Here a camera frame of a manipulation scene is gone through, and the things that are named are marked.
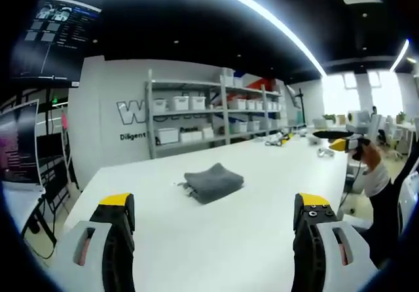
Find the grey metal shelving unit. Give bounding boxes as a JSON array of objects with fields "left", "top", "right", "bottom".
[{"left": 145, "top": 68, "right": 289, "bottom": 160}]

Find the grey towel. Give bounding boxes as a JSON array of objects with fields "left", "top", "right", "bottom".
[{"left": 183, "top": 162, "right": 246, "bottom": 205}]

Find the clutter of tools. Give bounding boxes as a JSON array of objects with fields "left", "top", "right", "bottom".
[{"left": 264, "top": 130, "right": 296, "bottom": 147}]

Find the person's right hand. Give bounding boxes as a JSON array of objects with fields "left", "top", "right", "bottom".
[{"left": 352, "top": 141, "right": 384, "bottom": 172}]

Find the ceiling light strip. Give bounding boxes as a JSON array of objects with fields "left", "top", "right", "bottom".
[{"left": 67, "top": 0, "right": 327, "bottom": 77}]

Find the wall-mounted dark screen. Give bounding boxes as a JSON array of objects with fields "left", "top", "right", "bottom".
[{"left": 9, "top": 0, "right": 103, "bottom": 84}]

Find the computer monitor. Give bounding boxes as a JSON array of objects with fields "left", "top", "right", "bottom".
[{"left": 0, "top": 99, "right": 46, "bottom": 193}]

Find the group of white storage boxes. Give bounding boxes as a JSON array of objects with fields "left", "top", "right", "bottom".
[{"left": 152, "top": 68, "right": 286, "bottom": 144}]

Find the black desk frame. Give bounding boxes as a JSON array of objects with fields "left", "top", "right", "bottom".
[{"left": 22, "top": 198, "right": 58, "bottom": 261}]

